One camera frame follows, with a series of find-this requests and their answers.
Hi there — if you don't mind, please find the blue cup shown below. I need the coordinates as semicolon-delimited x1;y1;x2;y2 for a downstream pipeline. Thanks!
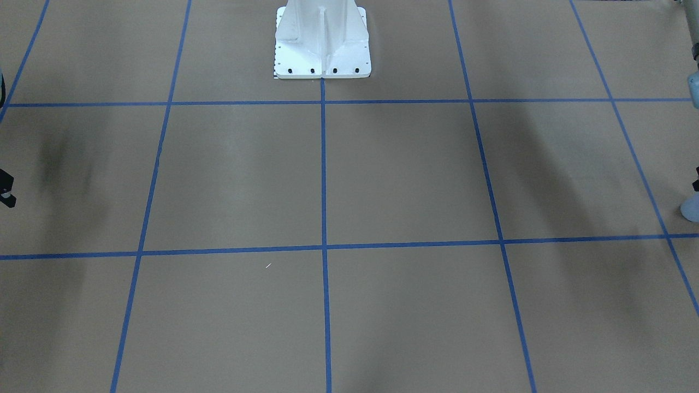
679;193;699;222

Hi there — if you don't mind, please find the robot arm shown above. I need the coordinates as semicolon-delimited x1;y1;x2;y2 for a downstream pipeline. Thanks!
1;74;17;209

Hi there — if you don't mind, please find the brown paper table cover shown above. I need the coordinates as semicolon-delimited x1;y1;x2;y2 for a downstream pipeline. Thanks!
2;1;697;392

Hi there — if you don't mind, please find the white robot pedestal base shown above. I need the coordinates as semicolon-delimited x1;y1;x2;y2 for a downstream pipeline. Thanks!
273;1;372;79

